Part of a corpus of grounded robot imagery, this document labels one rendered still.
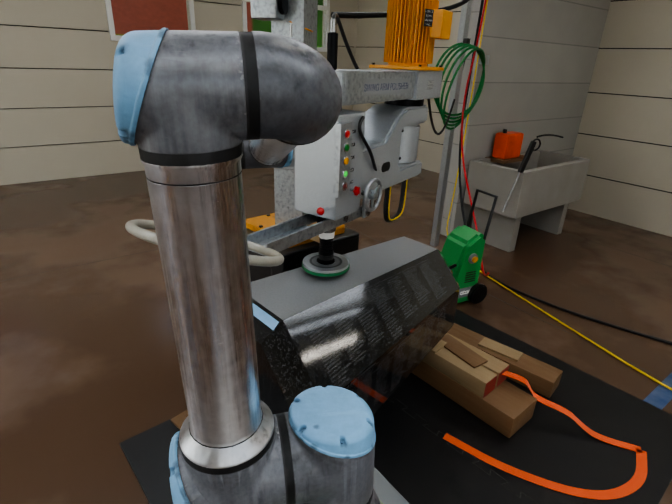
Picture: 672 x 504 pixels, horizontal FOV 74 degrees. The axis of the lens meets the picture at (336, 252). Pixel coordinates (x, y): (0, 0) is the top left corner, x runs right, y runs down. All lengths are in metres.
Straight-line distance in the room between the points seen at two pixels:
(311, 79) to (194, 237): 0.22
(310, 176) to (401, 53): 0.80
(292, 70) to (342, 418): 0.55
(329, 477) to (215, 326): 0.34
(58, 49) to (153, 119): 7.01
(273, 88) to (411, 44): 1.85
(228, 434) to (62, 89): 7.01
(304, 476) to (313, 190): 1.27
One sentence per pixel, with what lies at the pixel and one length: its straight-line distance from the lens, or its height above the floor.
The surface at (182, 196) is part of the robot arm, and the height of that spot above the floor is 1.60.
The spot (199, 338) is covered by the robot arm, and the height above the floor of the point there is 1.41.
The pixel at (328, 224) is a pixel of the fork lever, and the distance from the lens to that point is 1.86.
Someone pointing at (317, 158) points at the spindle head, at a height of 1.39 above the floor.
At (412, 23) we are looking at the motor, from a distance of 2.33.
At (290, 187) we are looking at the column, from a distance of 2.69.
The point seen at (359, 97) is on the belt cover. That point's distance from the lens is 1.82.
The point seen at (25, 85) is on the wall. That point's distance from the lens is 7.48.
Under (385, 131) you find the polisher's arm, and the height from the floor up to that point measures 1.45.
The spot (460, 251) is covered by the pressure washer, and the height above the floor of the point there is 0.45.
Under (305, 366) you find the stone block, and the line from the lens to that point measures 1.69.
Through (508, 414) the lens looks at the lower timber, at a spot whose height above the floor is 0.14.
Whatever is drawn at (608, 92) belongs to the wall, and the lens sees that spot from 6.59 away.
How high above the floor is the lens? 1.75
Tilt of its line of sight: 23 degrees down
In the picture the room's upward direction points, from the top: 2 degrees clockwise
